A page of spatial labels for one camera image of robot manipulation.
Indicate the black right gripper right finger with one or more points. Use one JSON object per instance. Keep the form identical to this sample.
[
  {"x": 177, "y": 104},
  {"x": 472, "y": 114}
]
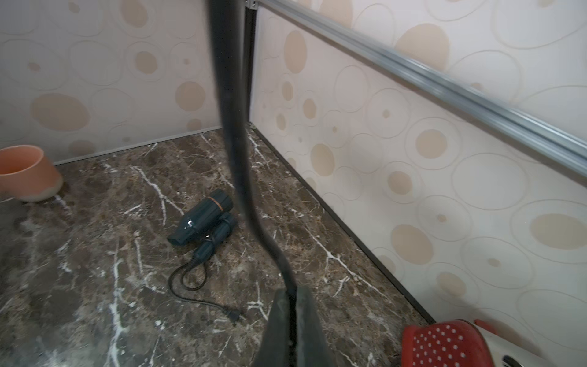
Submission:
[{"x": 310, "y": 344}]

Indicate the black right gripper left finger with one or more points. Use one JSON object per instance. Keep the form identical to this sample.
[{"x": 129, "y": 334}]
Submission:
[{"x": 277, "y": 339}]

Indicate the dark green hair dryer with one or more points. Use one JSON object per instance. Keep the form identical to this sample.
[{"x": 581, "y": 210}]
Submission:
[{"x": 210, "y": 222}]

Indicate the red polka dot toaster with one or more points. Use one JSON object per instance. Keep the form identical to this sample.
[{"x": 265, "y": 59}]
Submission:
[{"x": 460, "y": 343}]

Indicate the orange ceramic mug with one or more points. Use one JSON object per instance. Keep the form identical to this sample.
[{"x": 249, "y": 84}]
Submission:
[{"x": 28, "y": 175}]

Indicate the silver aluminium rail back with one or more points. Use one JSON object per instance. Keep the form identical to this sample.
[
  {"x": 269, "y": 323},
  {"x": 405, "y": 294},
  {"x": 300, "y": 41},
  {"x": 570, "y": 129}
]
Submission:
[{"x": 535, "y": 134}]

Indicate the black corner frame post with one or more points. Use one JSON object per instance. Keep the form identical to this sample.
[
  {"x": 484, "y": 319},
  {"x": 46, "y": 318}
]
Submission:
[{"x": 248, "y": 51}]

